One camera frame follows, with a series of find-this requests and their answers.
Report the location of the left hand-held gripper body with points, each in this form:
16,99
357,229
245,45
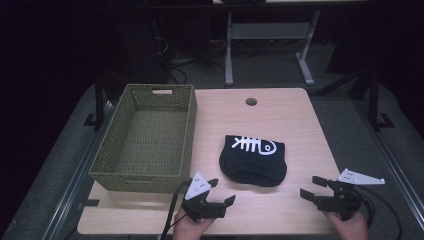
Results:
198,196

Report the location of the person's right hand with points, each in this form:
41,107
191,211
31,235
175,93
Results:
348,227

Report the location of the black beanie with fishbone print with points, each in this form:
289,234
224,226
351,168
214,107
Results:
253,160

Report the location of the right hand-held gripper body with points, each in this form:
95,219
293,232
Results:
346,196

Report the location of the person's left hand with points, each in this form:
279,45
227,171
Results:
190,227

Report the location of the grey metal desk frame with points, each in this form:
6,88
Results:
270,36

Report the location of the green woven basket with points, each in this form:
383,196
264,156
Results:
146,140

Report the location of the black metal stand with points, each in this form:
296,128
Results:
97,100
375,100

